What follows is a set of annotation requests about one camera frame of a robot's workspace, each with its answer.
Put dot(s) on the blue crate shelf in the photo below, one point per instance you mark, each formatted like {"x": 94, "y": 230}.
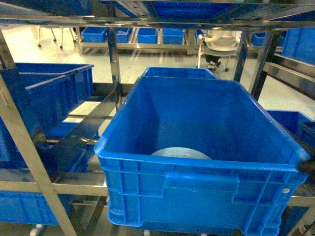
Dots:
{"x": 44, "y": 94}
{"x": 297, "y": 123}

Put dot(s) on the blue crate left shelf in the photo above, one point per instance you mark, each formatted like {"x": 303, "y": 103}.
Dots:
{"x": 44, "y": 94}

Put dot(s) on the blue crate lower left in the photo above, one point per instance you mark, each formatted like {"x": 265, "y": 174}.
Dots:
{"x": 25, "y": 208}

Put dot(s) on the white office chair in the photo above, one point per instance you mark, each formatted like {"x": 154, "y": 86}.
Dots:
{"x": 215, "y": 44}

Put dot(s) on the low rack with blue bins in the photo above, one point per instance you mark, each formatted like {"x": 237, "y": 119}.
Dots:
{"x": 141, "y": 39}

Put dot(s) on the stainless steel shelf rack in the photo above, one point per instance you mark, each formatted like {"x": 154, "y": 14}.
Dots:
{"x": 271, "y": 16}

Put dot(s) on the light blue oval tray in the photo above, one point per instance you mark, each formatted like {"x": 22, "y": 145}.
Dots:
{"x": 181, "y": 152}

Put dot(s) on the blue crate behind front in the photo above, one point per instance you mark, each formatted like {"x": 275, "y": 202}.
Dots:
{"x": 171, "y": 72}

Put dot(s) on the large blue crate front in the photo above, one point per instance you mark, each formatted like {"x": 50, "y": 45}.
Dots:
{"x": 245, "y": 186}

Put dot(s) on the blue crate right shelf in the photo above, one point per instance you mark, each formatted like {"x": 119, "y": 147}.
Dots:
{"x": 297, "y": 123}

